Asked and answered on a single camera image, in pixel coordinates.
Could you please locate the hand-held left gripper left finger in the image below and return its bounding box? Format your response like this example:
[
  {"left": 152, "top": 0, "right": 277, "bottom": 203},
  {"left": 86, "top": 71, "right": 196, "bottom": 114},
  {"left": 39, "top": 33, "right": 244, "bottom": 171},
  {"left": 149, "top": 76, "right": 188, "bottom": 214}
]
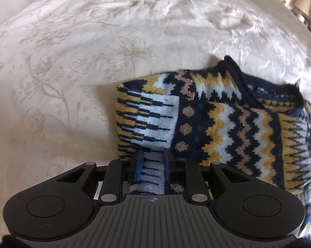
[{"left": 57, "top": 150, "right": 146, "bottom": 204}]

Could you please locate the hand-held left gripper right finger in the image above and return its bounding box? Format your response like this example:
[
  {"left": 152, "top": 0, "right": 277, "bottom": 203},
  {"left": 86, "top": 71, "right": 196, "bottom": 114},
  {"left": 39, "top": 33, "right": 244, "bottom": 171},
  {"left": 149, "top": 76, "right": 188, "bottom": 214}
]
[{"left": 163, "top": 148, "right": 252, "bottom": 204}]

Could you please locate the navy yellow patterned knit sweater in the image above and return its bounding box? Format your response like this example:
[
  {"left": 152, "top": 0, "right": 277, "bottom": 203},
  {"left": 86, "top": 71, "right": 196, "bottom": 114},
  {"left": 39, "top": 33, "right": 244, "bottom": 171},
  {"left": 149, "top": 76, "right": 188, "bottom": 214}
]
[{"left": 116, "top": 55, "right": 311, "bottom": 248}]

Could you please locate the cream floral bedspread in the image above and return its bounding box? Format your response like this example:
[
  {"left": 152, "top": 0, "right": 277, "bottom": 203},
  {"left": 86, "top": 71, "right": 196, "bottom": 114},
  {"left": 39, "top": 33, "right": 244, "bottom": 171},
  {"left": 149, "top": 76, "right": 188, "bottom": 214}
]
[{"left": 0, "top": 0, "right": 311, "bottom": 238}]

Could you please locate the cream table lamp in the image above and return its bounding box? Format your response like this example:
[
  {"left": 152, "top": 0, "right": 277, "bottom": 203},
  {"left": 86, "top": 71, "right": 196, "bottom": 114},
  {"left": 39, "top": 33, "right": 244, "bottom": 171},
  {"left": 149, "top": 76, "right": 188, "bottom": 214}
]
[{"left": 293, "top": 0, "right": 311, "bottom": 15}]

